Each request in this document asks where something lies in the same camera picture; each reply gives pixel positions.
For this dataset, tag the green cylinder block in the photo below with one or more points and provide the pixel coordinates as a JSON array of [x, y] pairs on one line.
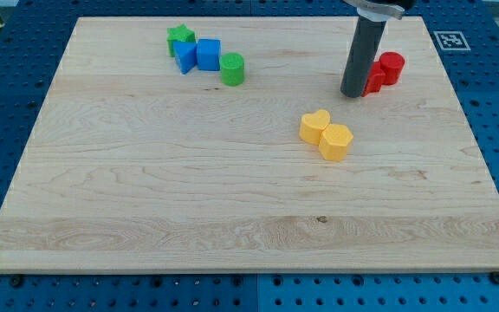
[[232, 69]]

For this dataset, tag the yellow hexagon block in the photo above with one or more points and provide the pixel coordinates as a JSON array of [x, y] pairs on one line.
[[335, 142]]

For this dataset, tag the white fiducial marker tag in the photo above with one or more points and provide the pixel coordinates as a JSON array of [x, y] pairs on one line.
[[451, 40]]

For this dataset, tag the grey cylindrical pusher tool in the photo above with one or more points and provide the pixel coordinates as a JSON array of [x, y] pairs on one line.
[[364, 47]]

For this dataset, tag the blue cube block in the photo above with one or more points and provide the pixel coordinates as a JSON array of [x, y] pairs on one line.
[[208, 54]]

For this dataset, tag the red notched block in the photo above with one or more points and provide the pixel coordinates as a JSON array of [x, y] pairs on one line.
[[375, 80]]

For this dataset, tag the light wooden board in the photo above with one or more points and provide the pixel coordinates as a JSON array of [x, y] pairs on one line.
[[134, 168]]

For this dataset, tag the blue triangle block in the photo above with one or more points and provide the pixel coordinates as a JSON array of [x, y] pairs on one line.
[[185, 55]]

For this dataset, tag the yellow heart block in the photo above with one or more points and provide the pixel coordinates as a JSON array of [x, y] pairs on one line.
[[313, 124]]

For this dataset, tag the green star block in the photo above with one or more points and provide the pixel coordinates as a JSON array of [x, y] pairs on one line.
[[179, 34]]

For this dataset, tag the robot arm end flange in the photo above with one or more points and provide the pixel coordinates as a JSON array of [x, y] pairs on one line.
[[381, 10]]

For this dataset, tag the red cylinder block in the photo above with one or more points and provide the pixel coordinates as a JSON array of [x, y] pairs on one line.
[[392, 64]]

